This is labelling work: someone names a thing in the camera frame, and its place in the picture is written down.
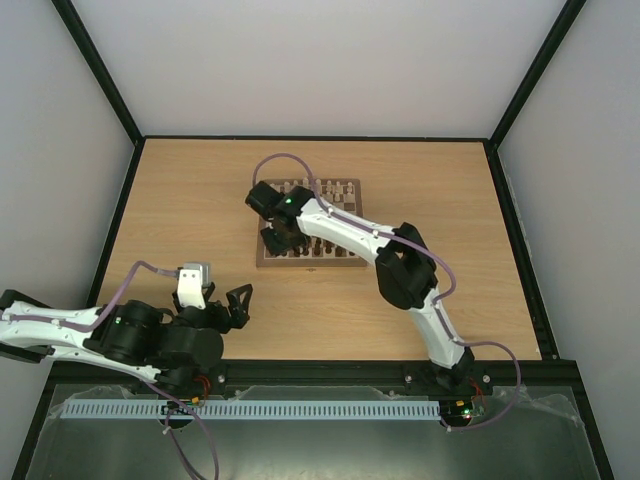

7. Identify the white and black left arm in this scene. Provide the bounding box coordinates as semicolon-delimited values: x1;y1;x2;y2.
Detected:
1;284;253;396

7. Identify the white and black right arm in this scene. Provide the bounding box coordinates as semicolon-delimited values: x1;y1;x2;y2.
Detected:
246;181;474;392

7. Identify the wooden folding chess board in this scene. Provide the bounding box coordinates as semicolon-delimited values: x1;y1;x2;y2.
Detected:
255;178;369;270

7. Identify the left electronics board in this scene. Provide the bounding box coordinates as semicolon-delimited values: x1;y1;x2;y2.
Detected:
160;397;207;416

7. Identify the electronics board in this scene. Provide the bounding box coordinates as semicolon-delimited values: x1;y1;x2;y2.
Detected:
441;396;488;420
160;397;207;416

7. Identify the right electronics board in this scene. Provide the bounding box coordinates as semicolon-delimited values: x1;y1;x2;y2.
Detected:
441;396;488;420

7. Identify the light blue slotted cable duct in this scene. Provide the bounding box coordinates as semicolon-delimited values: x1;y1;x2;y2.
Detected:
60;399;441;421

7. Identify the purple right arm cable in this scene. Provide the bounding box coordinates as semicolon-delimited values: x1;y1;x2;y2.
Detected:
252;152;522;432

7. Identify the black aluminium frame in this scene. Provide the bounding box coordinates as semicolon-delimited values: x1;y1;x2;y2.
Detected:
13;1;613;479

